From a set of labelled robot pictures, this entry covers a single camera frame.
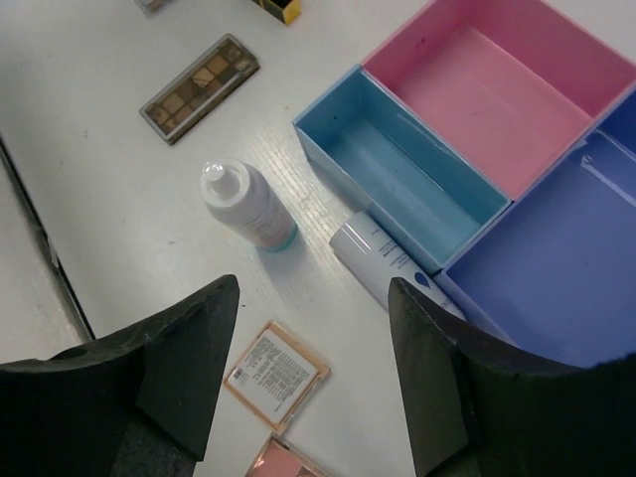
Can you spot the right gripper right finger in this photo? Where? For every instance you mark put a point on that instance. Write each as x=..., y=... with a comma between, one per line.
x=476, y=406

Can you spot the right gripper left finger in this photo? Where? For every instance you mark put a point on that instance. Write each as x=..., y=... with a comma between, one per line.
x=137, y=402

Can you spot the silver white pan palette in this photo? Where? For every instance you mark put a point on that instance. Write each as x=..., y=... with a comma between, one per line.
x=150, y=7

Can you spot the pink compact label up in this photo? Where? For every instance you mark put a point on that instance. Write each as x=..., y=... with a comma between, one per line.
x=275, y=375

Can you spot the pink blush palette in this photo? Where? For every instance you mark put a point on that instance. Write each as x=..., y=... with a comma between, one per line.
x=278, y=458

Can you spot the lying white spray bottle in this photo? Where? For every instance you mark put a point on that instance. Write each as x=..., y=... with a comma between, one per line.
x=374, y=258

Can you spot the upright white pastel bottle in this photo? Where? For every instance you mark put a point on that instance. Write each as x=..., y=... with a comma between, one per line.
x=239, y=197

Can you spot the pink blue purple organizer tray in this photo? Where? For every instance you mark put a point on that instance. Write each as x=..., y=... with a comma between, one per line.
x=494, y=141

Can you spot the long brown eyeshadow palette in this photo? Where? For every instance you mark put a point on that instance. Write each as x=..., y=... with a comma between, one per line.
x=200, y=88

